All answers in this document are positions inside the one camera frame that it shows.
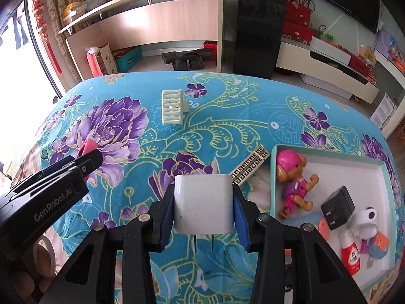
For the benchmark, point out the wooden shelf desk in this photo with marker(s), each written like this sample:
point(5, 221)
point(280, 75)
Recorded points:
point(158, 22)

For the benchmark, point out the pink helmet puppy toy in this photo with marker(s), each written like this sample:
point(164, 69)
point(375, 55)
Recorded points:
point(290, 166)

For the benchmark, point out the white flat box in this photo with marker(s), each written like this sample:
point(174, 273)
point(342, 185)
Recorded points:
point(330, 51)

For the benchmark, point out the gold patterned lighter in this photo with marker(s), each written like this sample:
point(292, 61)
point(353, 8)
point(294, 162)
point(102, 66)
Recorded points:
point(249, 165)

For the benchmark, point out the black bag on floor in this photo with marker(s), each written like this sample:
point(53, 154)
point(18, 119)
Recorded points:
point(187, 60)

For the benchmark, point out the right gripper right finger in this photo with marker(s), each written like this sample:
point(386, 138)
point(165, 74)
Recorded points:
point(262, 234)

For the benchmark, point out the red gift bag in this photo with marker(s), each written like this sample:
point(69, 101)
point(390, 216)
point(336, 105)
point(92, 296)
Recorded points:
point(101, 61)

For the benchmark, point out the red handbag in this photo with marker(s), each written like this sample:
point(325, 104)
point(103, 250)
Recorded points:
point(297, 12)

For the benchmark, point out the person's left hand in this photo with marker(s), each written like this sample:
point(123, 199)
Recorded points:
point(40, 265)

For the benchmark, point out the white foam tray box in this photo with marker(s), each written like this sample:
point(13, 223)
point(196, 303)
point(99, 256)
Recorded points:
point(369, 186)

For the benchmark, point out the black mini fridge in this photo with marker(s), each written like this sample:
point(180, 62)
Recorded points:
point(258, 37)

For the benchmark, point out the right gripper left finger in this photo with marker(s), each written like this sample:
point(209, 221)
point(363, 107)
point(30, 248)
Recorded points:
point(146, 234)

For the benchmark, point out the black charger plug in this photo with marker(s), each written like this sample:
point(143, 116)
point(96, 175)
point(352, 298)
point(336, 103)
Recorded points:
point(338, 208)

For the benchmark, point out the red gift box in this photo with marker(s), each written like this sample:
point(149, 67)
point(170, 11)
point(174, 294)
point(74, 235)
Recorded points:
point(297, 32)

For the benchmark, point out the floral blue tablecloth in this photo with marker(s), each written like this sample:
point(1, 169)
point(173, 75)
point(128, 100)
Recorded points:
point(229, 116)

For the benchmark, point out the teal storage crate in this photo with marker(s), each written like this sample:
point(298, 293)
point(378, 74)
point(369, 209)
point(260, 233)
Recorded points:
point(127, 58)

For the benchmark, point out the white charger plug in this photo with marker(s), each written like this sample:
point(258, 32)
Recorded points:
point(203, 205)

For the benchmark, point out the cream tv cabinet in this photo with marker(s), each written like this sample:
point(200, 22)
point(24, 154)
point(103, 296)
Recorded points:
point(300, 58)

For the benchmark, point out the cream hair claw clip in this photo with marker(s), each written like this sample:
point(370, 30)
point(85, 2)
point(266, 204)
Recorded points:
point(173, 107)

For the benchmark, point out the red white glue bottle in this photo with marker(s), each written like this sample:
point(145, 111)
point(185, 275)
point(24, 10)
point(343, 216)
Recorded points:
point(350, 255)

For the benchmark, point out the orange blue toy block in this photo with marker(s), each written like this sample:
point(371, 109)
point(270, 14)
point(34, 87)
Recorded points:
point(316, 219)

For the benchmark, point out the small orange blue toy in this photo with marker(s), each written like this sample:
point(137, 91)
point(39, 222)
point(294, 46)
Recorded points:
point(378, 246)

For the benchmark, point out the white side desk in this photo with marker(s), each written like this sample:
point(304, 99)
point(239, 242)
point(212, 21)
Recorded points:
point(393, 85)

